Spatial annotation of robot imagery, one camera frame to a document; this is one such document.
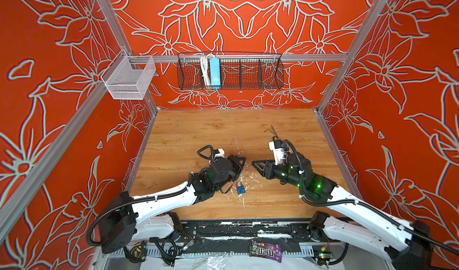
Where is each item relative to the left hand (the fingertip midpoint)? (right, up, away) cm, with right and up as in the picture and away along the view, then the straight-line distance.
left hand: (249, 156), depth 72 cm
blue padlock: (-3, -18, +12) cm, 22 cm away
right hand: (0, -2, -3) cm, 4 cm away
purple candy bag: (+8, -36, -4) cm, 37 cm away
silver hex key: (+17, +10, +36) cm, 41 cm away
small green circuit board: (+30, -38, -4) cm, 49 cm away
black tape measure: (-44, -36, -5) cm, 57 cm away
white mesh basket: (-63, +39, +21) cm, 77 cm away
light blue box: (-16, +40, +17) cm, 47 cm away
